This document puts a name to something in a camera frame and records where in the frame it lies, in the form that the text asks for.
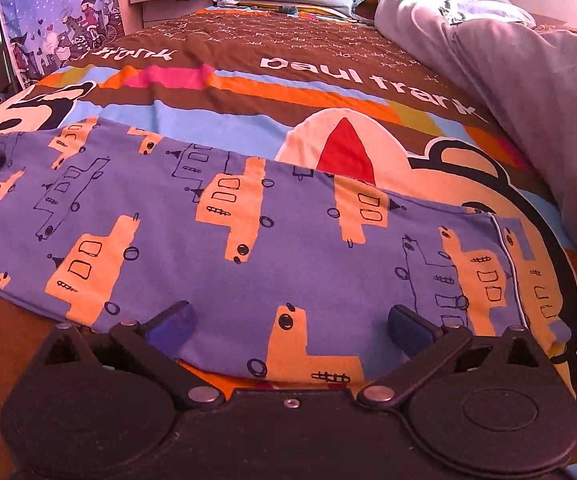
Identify white nightstand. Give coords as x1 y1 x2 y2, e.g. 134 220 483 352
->
127 0 208 36

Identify colourful printed blanket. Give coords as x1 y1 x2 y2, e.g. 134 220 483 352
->
0 6 577 480

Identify blue car-print pants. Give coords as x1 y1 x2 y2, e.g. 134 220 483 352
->
0 116 571 391

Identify pale blue pillow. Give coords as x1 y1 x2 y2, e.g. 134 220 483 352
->
441 0 536 28

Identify folded colourful bedsheet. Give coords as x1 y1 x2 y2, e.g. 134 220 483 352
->
213 2 376 23

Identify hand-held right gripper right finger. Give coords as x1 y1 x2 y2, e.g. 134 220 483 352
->
357 304 551 408

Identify narrow blue dotted wardrobe curtain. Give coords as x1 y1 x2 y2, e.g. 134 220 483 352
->
0 0 125 88

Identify grey duvet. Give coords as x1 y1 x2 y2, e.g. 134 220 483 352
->
374 0 577 286

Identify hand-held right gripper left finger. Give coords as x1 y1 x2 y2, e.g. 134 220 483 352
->
33 300 226 408

